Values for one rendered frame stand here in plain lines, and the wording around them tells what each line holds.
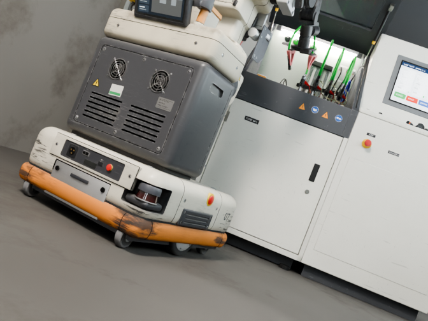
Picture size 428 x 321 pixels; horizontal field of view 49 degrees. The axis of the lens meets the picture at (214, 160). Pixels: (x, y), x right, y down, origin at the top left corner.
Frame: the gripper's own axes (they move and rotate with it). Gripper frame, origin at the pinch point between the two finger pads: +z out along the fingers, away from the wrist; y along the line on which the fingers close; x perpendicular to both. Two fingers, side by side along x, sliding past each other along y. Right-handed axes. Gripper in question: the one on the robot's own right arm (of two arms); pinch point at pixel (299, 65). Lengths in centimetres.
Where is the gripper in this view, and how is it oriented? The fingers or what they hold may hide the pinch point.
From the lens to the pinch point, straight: 243.4
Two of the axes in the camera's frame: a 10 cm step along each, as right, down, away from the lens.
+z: -1.2, 9.2, 3.7
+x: -5.7, 2.4, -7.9
